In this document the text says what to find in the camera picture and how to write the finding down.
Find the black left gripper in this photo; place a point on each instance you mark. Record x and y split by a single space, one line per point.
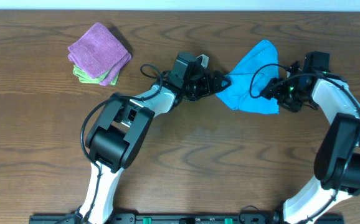
210 82

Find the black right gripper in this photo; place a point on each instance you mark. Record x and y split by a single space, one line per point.
276 91

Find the blue microfiber cloth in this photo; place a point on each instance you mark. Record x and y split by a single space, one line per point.
249 77

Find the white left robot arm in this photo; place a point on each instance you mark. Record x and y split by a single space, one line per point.
116 137

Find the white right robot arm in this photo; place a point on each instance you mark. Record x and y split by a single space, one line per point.
337 163

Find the purple folded cloth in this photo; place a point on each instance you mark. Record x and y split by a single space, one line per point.
99 54

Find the green folded cloth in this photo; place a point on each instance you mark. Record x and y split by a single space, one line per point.
85 76

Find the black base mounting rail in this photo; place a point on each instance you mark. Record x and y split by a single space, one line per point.
249 215

